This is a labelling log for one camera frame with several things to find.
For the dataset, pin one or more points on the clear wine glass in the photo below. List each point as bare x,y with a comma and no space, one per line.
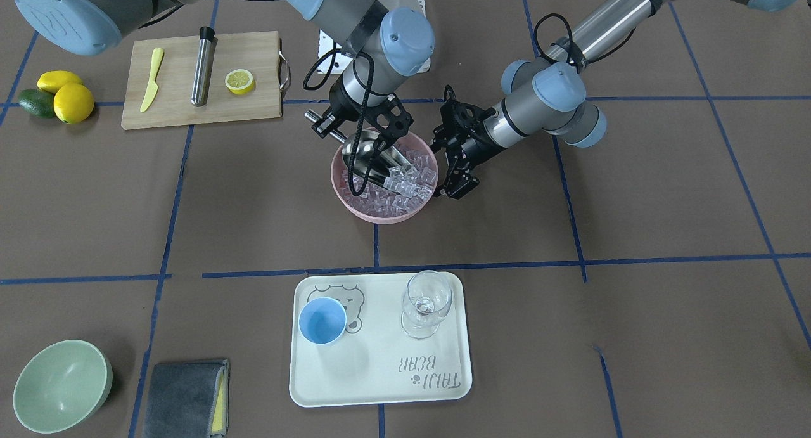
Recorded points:
426,302

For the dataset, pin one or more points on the grey folded cloth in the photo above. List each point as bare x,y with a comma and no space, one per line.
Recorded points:
188,399

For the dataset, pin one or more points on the lemon half slice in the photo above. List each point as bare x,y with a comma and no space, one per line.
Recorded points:
240,81

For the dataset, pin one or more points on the pink bowl of ice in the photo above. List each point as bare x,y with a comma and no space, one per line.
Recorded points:
393,193

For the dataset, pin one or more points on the green lime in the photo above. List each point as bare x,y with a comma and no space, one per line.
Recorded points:
37,102

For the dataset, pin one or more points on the green ceramic bowl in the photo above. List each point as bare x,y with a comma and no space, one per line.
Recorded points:
62,386

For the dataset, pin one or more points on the yellow plastic knife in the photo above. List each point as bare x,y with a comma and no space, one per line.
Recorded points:
152,88

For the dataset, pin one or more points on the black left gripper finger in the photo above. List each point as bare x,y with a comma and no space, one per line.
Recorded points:
459,180
440,142

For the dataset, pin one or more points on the stainless steel muddler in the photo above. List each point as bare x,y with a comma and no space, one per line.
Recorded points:
203,67

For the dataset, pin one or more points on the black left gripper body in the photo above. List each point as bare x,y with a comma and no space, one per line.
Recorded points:
476,146

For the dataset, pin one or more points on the stainless steel ice scoop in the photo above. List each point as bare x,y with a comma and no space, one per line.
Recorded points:
374,159

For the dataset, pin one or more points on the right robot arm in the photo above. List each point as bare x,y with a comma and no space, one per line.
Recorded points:
387,42

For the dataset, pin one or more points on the cream bear serving tray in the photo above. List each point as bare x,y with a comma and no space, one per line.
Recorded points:
374,360

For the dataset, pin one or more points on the light blue plastic cup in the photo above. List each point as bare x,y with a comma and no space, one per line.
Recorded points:
322,320

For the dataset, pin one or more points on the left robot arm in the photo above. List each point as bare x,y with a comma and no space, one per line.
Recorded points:
545,94

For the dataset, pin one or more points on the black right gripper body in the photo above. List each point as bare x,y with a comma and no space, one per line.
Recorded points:
343,104

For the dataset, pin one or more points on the whole yellow lemon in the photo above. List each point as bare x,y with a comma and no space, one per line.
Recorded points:
73,103

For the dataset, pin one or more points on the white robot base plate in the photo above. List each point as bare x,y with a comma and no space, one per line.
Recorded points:
339,62

